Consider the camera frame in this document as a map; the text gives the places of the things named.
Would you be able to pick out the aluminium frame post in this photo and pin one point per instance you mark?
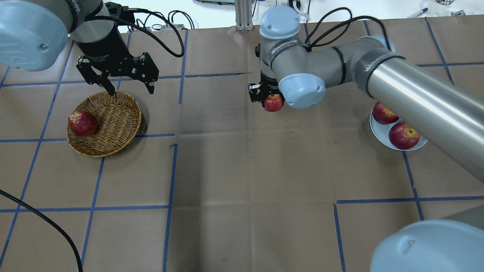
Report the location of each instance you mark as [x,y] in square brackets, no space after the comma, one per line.
[243,11]

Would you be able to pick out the dark red basket apple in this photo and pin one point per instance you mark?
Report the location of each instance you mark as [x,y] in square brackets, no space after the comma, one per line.
[83,123]

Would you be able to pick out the plate apple near centre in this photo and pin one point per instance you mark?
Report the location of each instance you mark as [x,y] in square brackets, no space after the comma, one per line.
[383,115]

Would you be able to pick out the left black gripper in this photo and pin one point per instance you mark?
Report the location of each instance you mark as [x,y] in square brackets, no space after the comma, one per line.
[101,49]

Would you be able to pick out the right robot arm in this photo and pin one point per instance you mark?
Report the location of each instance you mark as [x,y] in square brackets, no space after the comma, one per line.
[443,113]

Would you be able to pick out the plate apple front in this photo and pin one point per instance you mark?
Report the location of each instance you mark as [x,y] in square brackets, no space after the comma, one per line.
[403,136]

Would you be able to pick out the light blue plate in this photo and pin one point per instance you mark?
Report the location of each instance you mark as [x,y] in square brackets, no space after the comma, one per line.
[381,132]

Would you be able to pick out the yellow-red apple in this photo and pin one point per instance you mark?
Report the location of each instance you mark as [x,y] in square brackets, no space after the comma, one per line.
[273,103]

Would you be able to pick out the woven wicker basket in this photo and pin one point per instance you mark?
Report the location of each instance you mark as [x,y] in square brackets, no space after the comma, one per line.
[119,117]

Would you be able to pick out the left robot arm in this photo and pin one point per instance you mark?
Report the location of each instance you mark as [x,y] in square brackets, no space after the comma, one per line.
[34,32]

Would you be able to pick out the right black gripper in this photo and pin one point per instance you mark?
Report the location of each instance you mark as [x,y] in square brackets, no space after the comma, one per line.
[257,92]

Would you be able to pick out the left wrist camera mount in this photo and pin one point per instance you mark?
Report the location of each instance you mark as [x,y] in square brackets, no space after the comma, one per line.
[119,11]

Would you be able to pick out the plate apple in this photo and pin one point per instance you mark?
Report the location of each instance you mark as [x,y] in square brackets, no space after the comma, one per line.
[403,136]
[383,115]

